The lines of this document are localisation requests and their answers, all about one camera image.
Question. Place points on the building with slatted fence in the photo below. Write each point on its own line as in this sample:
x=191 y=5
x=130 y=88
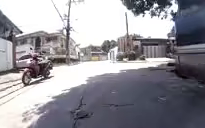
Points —
x=153 y=50

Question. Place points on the dark building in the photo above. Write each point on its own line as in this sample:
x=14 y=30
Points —
x=0 y=23

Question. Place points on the overhanging tree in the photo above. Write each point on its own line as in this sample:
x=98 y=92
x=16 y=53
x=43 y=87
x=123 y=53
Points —
x=146 y=6

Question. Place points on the car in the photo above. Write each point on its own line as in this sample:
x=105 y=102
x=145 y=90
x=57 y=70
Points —
x=23 y=61

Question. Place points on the bushes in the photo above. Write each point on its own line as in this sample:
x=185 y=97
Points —
x=131 y=56

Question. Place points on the trees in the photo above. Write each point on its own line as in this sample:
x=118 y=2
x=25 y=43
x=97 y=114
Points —
x=108 y=45

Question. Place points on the blue truck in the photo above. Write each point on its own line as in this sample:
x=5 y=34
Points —
x=193 y=26

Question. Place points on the white metal gate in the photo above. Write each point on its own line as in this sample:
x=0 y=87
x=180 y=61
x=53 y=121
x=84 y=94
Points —
x=1 y=55

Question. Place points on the grey asphalt road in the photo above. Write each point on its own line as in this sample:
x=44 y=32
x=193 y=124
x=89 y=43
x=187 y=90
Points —
x=123 y=100

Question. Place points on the utility pole with crossarm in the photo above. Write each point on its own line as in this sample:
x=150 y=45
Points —
x=68 y=40

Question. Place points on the pale two-storey building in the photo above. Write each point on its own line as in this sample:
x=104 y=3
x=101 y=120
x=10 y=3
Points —
x=46 y=41

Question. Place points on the red motorcycle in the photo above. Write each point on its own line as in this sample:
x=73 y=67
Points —
x=35 y=70

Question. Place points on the low building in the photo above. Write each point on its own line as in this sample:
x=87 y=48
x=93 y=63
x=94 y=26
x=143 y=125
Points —
x=95 y=53

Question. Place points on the plain utility pole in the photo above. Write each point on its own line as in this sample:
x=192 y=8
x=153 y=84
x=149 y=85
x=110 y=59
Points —
x=126 y=30

